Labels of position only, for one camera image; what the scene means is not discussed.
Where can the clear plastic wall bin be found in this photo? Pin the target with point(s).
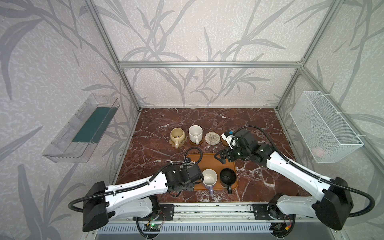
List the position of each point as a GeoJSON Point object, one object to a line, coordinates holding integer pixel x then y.
{"type": "Point", "coordinates": [78, 139]}

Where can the woven multicolour round coaster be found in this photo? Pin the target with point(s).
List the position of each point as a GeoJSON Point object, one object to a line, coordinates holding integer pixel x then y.
{"type": "Point", "coordinates": [212, 138]}

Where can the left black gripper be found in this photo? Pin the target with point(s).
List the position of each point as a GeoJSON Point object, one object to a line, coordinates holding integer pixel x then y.
{"type": "Point", "coordinates": [182, 186]}

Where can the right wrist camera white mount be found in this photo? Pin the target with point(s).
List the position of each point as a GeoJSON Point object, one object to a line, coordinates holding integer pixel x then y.
{"type": "Point", "coordinates": [234, 141]}

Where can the white speckled mug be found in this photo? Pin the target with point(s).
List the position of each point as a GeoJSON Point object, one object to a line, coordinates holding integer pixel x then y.
{"type": "Point", "coordinates": [195, 134]}

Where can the round wooden saucer coaster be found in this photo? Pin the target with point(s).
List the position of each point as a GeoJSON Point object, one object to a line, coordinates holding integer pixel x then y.
{"type": "Point", "coordinates": [226, 139]}

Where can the green circuit board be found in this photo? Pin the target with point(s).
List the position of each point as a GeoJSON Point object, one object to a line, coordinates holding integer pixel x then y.
{"type": "Point", "coordinates": [152, 227]}

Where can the dark round wooden coaster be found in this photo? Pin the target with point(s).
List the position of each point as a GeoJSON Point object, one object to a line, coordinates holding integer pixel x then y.
{"type": "Point", "coordinates": [201, 142]}

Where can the right electronics board with wires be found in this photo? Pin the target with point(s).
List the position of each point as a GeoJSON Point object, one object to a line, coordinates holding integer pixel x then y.
{"type": "Point", "coordinates": [280, 228]}

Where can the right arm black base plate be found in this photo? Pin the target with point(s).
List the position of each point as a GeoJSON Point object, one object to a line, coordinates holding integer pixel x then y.
{"type": "Point", "coordinates": [269, 212]}

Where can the black mug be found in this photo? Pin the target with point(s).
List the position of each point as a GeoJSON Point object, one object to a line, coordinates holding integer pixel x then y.
{"type": "Point", "coordinates": [227, 179]}

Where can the pink object in basket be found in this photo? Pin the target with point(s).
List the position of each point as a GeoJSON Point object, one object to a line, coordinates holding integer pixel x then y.
{"type": "Point", "coordinates": [319, 152]}

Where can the purple mug white inside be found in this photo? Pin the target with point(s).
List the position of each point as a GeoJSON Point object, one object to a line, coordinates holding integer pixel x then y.
{"type": "Point", "coordinates": [210, 179]}

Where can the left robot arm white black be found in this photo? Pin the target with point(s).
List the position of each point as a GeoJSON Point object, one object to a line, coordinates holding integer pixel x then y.
{"type": "Point", "coordinates": [136, 199]}

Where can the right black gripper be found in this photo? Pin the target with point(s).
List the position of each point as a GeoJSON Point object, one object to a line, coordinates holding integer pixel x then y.
{"type": "Point", "coordinates": [229, 154]}

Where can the aluminium front rail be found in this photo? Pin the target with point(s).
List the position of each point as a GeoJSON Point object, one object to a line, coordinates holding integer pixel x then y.
{"type": "Point", "coordinates": [210, 213]}

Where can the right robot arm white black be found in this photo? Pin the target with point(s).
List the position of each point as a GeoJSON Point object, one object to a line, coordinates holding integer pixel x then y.
{"type": "Point", "coordinates": [331, 201]}

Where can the beige glazed mug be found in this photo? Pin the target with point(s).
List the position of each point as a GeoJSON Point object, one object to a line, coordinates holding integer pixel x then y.
{"type": "Point", "coordinates": [177, 133]}

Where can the white wire mesh basket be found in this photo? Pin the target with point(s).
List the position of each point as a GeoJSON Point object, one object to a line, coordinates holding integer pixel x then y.
{"type": "Point", "coordinates": [322, 125]}

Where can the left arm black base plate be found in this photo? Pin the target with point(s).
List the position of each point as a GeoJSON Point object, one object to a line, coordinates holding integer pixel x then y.
{"type": "Point", "coordinates": [161, 212]}

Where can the orange rectangular tray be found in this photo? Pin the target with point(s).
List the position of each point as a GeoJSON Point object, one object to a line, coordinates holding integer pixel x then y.
{"type": "Point", "coordinates": [209, 162]}

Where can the flower-shaped cork coaster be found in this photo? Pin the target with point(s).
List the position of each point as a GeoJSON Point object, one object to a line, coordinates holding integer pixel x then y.
{"type": "Point", "coordinates": [177, 143]}

